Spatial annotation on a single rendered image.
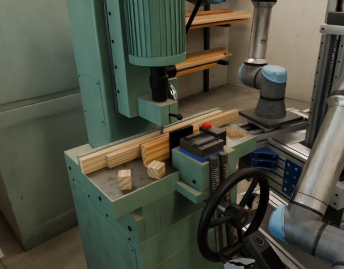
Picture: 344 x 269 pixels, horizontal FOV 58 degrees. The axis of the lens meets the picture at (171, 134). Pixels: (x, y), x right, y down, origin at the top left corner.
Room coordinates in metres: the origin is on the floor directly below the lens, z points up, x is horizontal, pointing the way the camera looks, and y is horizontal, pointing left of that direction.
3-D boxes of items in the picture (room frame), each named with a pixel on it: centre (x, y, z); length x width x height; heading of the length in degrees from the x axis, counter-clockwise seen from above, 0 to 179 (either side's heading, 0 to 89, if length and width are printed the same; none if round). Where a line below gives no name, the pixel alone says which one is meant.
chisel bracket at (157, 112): (0.98, 0.04, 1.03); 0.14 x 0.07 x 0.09; 37
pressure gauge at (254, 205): (0.96, -0.30, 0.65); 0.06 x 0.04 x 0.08; 127
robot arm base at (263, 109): (1.44, -0.50, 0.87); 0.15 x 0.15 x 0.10
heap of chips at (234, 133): (1.05, -0.23, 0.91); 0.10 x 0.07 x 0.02; 37
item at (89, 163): (0.99, 0.04, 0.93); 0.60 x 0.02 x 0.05; 127
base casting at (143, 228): (1.06, 0.11, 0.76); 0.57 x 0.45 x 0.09; 37
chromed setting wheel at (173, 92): (1.14, 0.01, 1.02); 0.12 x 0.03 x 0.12; 37
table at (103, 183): (0.89, -0.04, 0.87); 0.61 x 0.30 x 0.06; 127
